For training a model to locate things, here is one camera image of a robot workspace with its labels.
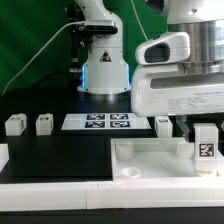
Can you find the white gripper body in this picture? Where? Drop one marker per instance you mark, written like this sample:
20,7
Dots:
163,90

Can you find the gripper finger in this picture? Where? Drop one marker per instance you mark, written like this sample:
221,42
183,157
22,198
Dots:
181,122

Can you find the white square tabletop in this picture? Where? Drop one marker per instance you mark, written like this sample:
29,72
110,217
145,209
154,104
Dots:
146,158

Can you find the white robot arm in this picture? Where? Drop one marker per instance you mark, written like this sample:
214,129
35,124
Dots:
105,74

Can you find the white marker sheet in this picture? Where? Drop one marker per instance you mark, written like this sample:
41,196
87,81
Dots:
104,121

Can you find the white front fence bar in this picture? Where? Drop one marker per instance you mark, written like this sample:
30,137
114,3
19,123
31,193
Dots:
155,193

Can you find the white fence bar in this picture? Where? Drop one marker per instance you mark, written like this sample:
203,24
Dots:
155,193
4,155

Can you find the white left fence bar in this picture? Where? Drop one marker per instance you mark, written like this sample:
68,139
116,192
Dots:
4,155

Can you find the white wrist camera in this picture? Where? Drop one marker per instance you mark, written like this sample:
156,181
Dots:
171,47

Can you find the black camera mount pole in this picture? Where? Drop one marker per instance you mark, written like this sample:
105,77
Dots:
74,14

